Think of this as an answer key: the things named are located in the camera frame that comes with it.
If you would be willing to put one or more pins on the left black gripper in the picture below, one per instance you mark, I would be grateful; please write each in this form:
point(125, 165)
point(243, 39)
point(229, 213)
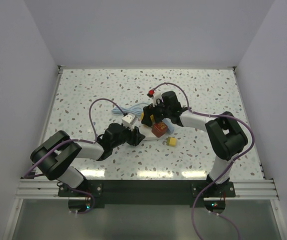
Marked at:
point(135, 136)

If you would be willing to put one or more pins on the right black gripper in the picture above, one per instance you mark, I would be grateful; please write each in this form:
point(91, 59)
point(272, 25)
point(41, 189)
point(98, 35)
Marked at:
point(149, 110)

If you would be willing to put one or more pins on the red square plug adapter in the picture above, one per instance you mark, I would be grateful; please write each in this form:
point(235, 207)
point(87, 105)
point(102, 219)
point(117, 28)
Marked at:
point(159, 129)

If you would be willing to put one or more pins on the small yellow plug adapter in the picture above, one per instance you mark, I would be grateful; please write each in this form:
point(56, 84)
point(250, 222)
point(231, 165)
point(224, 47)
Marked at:
point(171, 141)

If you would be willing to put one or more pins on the yellow cube socket adapter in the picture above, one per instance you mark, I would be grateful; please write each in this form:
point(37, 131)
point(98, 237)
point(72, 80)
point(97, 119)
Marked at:
point(147, 120)

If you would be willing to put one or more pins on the light blue power strip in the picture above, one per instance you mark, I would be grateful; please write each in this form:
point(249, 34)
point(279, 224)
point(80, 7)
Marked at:
point(170, 127)

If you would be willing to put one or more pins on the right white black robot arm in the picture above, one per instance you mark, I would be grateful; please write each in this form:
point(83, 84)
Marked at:
point(226, 137)

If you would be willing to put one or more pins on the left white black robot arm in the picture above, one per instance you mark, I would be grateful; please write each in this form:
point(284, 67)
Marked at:
point(55, 156)

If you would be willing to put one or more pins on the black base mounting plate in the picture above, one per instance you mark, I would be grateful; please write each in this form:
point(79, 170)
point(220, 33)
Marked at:
point(100, 193)

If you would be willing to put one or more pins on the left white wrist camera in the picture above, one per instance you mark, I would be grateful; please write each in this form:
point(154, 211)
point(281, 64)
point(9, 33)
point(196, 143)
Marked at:
point(129, 121)

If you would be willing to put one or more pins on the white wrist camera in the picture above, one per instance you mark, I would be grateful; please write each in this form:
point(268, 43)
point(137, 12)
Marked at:
point(156, 97)
point(129, 121)

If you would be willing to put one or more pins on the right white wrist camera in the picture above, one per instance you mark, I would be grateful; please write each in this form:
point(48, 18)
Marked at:
point(156, 97)

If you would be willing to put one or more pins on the aluminium table frame rail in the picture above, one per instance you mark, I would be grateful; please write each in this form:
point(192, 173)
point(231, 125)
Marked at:
point(255, 190)

